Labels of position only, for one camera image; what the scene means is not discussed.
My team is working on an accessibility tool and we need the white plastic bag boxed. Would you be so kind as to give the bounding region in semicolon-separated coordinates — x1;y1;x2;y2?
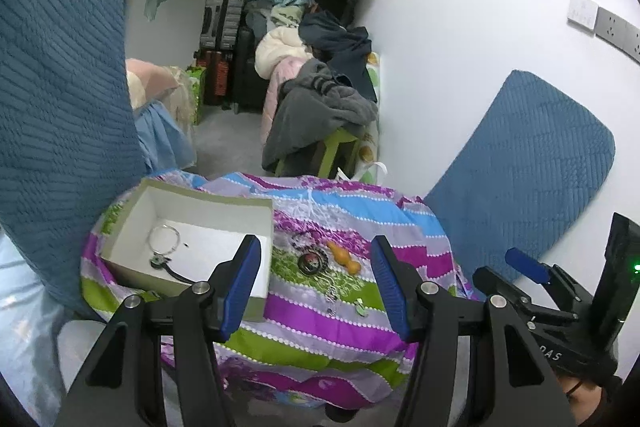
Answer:
334;161;389;184

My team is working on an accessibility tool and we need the green shopping bag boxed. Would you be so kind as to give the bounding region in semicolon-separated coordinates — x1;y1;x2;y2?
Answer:
187;66;207;126

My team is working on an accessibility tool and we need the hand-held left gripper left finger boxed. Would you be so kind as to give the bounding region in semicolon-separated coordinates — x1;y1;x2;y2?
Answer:
52;234;263;427

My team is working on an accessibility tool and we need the grey jacket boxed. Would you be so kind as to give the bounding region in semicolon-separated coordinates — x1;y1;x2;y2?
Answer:
261;58;380;178

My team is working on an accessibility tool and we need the red and black suitcase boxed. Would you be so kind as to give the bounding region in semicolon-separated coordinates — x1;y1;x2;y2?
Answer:
192;49;237;108

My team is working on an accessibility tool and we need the pink quilted jacket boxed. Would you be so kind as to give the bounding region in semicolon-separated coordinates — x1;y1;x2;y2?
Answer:
260;58;307;148

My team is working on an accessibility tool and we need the grey wall power socket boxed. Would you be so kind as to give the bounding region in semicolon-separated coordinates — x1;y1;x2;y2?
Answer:
595;7;640;65

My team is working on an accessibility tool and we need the round pendant necklace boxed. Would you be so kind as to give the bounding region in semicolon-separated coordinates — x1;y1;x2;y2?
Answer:
286;232;331;279

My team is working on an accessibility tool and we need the orange gourd pendant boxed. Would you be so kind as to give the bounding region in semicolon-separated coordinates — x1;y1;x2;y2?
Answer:
327;242;361;275

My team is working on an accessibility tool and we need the light blue cloth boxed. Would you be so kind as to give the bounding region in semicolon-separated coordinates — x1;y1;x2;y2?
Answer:
132;101;197;175

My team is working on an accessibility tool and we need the cream puffy jacket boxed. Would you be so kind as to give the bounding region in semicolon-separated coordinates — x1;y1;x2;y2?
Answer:
254;28;315;80

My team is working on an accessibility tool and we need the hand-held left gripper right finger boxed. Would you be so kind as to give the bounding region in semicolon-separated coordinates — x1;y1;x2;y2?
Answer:
370;234;578;427

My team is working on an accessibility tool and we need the navy garment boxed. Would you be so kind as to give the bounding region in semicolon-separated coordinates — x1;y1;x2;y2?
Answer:
298;10;379;104

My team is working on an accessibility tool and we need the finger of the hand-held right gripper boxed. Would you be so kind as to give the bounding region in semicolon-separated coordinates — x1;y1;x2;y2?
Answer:
472;266;576;324
504;248;583;308

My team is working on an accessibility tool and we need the small blue quilted cushion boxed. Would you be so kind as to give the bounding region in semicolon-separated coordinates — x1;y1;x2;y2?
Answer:
424;69;617;284

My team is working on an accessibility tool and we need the pink pillow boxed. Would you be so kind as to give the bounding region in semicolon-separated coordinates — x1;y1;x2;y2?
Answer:
125;58;184;108

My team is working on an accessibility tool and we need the person's right forearm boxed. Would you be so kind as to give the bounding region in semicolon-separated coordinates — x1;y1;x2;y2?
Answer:
560;374;623;427

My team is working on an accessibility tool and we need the white wall switch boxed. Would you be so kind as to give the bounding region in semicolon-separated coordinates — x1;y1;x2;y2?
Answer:
567;0;600;32

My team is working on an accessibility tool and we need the large blue quilted cushion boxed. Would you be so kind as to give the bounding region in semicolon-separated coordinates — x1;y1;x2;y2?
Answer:
0;0;147;320

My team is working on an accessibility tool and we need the black cord pendant necklace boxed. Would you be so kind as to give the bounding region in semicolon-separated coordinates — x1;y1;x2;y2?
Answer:
149;253;193;285

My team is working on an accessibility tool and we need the colourful striped blanket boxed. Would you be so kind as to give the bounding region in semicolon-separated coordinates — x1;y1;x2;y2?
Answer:
80;172;476;410

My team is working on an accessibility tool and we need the white cardboard box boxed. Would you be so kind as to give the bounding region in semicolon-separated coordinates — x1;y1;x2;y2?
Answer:
100;179;275;323

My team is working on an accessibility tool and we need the green plastic stool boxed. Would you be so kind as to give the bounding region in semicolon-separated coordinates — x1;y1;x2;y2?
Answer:
274;128;362;180

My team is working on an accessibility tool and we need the black ribbed hard case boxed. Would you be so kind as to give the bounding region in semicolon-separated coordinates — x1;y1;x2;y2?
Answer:
199;0;247;52

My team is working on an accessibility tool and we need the silver bangle bracelet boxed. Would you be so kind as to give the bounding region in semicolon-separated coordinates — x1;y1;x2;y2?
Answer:
148;225;181;254

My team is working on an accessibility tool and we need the pale blue bedsheet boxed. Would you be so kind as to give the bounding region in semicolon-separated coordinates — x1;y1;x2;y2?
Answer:
0;227;108;427

